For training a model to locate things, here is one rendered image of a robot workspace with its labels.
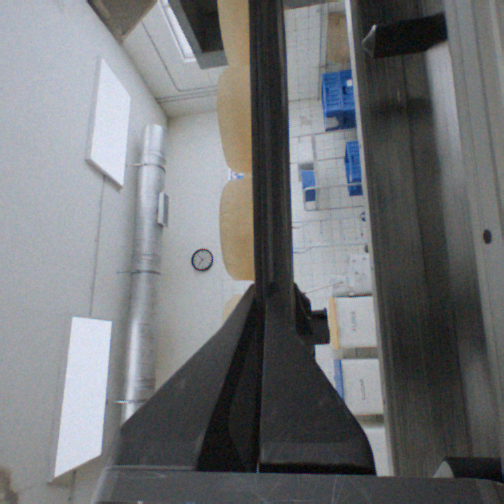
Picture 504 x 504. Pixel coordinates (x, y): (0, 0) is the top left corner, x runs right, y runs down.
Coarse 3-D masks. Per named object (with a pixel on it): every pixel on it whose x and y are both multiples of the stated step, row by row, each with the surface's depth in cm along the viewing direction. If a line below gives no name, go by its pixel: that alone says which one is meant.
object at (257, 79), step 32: (256, 0) 13; (256, 32) 13; (256, 64) 13; (256, 96) 13; (256, 128) 13; (288, 128) 48; (256, 160) 13; (288, 160) 43; (256, 192) 12; (288, 192) 38; (256, 224) 12; (288, 224) 35; (256, 256) 12; (288, 256) 32; (256, 288) 12; (288, 288) 29; (256, 320) 12; (256, 352) 12
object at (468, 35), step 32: (448, 0) 18; (480, 0) 16; (448, 32) 19; (480, 32) 16; (480, 64) 16; (480, 96) 16; (480, 128) 16; (480, 160) 16; (480, 192) 16; (480, 224) 17; (480, 256) 17; (480, 288) 17
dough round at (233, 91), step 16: (224, 80) 15; (240, 80) 15; (224, 96) 15; (240, 96) 15; (224, 112) 15; (240, 112) 15; (224, 128) 15; (240, 128) 15; (224, 144) 16; (240, 144) 16; (240, 160) 16
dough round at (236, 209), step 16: (224, 192) 16; (240, 192) 15; (224, 208) 15; (240, 208) 15; (224, 224) 15; (240, 224) 15; (224, 240) 15; (240, 240) 15; (224, 256) 15; (240, 256) 15; (240, 272) 16
